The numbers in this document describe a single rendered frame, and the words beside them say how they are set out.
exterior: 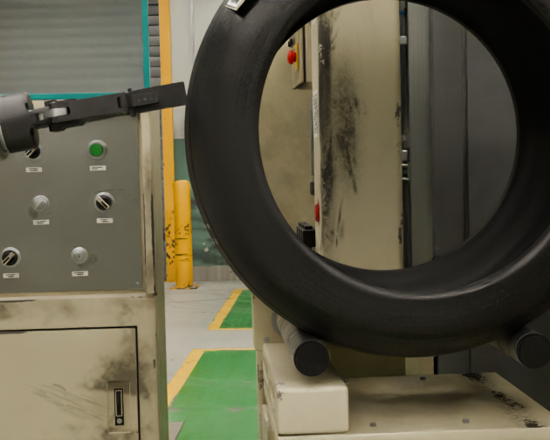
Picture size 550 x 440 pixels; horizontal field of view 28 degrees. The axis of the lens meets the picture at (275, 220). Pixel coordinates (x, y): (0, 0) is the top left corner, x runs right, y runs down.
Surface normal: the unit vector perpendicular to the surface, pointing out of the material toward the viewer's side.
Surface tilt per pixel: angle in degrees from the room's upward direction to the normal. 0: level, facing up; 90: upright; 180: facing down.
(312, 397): 90
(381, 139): 90
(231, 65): 86
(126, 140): 90
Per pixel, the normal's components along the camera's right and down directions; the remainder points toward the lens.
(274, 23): -0.09, -0.06
